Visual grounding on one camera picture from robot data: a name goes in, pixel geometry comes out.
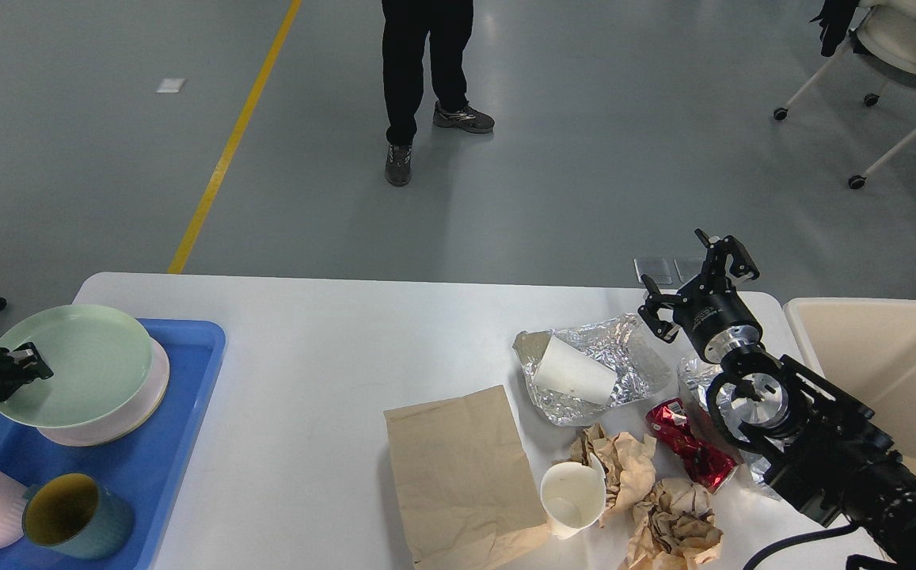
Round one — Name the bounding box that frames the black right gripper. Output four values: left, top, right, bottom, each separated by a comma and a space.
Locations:
637, 229, 765, 364

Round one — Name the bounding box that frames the light green plate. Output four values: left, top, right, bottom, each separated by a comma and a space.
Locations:
0, 304, 154, 428

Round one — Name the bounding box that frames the dark teal mug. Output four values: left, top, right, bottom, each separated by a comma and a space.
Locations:
22, 473, 135, 561

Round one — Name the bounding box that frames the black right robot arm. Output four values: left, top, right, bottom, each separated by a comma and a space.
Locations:
638, 230, 916, 569

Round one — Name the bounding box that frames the crumpled foil right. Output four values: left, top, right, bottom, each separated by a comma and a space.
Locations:
676, 352, 784, 501

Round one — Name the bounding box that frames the crumpled aluminium foil sheet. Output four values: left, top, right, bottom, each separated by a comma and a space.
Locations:
512, 313, 675, 427

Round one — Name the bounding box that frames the pink plate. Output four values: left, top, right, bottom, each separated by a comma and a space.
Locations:
37, 339, 169, 447

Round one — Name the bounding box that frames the white paper cup lying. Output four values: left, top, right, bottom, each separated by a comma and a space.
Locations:
533, 336, 618, 405

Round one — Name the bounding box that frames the blue plastic tray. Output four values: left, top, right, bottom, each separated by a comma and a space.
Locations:
0, 320, 226, 569

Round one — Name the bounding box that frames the red snack wrapper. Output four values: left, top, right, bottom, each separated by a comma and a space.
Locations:
644, 398, 737, 493

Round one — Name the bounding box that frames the crumpled brown paper upper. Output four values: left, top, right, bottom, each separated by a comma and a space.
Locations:
569, 424, 657, 527

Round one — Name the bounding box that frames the crumpled brown paper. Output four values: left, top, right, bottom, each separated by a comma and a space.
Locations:
619, 477, 724, 569
569, 424, 657, 527

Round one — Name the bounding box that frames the beige plastic bin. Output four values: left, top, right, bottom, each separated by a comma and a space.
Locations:
784, 297, 916, 473

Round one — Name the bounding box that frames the white paper cup upright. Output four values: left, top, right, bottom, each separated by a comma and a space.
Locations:
538, 462, 606, 540

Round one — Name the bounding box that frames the crumpled brown paper lower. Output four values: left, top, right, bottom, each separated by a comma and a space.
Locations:
619, 477, 724, 569

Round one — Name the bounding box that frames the black garment on chair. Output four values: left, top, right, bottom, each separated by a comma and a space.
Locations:
809, 0, 860, 58

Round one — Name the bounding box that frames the brown paper bag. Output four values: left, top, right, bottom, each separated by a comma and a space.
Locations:
384, 386, 549, 569

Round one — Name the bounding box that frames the white rolling chair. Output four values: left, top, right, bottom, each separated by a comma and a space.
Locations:
772, 1, 916, 191

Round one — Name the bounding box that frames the person in black trousers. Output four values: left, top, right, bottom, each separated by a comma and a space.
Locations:
381, 1, 495, 187

